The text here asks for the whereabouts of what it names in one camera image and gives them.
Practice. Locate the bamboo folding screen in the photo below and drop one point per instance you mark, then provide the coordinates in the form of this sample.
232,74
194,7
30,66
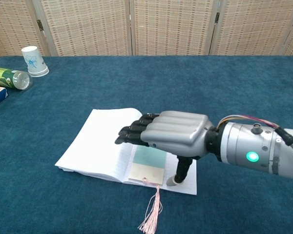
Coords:
173,26

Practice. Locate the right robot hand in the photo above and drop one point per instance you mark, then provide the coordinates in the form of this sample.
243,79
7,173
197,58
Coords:
175,131

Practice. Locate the open white lined notebook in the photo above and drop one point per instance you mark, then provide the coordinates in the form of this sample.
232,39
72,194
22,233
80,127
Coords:
100,136

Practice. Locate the green label plastic bottle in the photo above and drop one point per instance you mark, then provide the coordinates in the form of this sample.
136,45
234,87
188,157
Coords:
7,78

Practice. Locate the dark blue table cloth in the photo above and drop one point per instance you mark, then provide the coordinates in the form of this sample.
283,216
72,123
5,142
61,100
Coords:
234,85

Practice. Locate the white paper cup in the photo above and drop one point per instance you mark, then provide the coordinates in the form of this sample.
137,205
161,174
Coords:
34,62

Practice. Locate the teal bookmark with pink tassel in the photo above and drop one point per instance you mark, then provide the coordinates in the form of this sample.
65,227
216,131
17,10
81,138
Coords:
146,170

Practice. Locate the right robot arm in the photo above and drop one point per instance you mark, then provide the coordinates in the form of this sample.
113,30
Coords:
254,146

